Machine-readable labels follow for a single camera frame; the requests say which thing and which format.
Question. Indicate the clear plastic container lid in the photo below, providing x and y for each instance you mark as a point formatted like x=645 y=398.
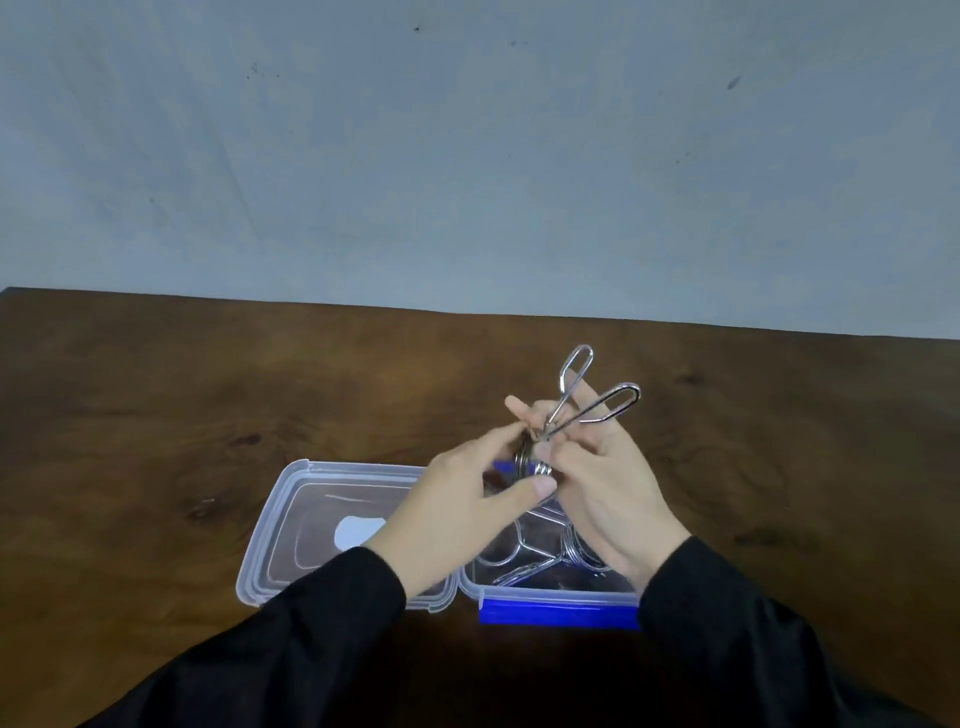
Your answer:
x=315 y=517

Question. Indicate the clear container with blue latches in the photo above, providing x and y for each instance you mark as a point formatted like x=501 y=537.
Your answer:
x=555 y=611

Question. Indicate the person's left forearm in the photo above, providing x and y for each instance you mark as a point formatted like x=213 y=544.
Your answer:
x=285 y=645

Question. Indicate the person's left thumb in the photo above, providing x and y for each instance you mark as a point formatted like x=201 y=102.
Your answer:
x=525 y=497

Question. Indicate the white label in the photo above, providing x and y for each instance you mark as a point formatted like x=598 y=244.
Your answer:
x=358 y=531

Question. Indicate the person's left hand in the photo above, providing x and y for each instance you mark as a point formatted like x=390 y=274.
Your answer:
x=442 y=514

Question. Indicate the person's right forearm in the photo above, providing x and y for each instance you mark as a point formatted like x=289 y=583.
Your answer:
x=742 y=652

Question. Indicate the person's right thumb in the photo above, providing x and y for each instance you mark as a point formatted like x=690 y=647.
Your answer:
x=571 y=454

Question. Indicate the person's right hand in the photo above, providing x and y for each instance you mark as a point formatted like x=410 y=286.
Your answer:
x=611 y=495

